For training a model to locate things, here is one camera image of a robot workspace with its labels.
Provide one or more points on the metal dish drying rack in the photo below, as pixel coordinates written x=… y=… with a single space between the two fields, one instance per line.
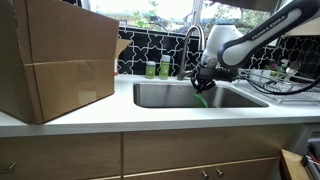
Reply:
x=280 y=87

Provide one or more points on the right green soap bottle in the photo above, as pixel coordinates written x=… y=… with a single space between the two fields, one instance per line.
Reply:
x=164 y=67

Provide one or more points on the left green soap bottle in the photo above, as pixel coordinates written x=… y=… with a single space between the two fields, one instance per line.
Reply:
x=150 y=69

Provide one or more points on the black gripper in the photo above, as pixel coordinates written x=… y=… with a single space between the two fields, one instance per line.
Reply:
x=207 y=78

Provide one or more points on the wooden cabinet drawer front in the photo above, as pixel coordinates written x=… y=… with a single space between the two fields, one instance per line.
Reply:
x=241 y=153

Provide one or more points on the cardboard box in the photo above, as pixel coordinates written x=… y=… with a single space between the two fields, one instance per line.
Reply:
x=54 y=58

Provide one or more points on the green sponge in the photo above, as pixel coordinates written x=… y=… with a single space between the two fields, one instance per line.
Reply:
x=201 y=100

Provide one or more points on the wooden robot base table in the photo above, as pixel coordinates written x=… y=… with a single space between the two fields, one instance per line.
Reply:
x=290 y=166

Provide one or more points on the stainless steel sink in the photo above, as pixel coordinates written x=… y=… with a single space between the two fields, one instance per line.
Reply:
x=173 y=95

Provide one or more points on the green soap bottle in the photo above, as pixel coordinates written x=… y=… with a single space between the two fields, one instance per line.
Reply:
x=150 y=69
x=164 y=67

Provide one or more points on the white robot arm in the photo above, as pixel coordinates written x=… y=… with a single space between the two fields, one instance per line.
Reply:
x=227 y=49

